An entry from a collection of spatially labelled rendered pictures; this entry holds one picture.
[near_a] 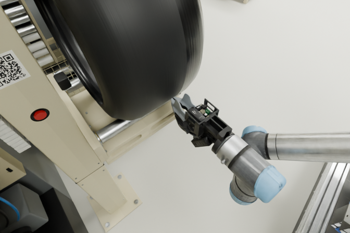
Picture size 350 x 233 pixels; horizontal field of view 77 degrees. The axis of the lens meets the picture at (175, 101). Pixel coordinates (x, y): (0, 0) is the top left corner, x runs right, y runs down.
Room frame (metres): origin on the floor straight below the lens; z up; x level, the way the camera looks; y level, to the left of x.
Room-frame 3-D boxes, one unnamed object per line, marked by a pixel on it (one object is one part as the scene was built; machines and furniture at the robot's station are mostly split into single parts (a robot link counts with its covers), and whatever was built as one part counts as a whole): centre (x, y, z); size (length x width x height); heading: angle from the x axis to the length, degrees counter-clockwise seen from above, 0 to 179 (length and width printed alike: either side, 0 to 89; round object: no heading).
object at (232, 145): (0.24, -0.14, 1.04); 0.08 x 0.05 x 0.08; 129
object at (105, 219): (0.38, 0.40, 0.01); 0.27 x 0.27 x 0.02; 39
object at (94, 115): (0.56, 0.22, 0.80); 0.37 x 0.36 x 0.02; 39
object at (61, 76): (0.54, 0.40, 0.97); 0.05 x 0.04 x 0.05; 39
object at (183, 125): (0.34, -0.03, 1.02); 0.09 x 0.05 x 0.02; 39
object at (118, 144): (0.45, 0.13, 0.83); 0.36 x 0.09 x 0.06; 129
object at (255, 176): (0.18, -0.19, 1.04); 0.11 x 0.08 x 0.09; 39
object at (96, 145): (0.45, 0.35, 0.90); 0.40 x 0.03 x 0.10; 39
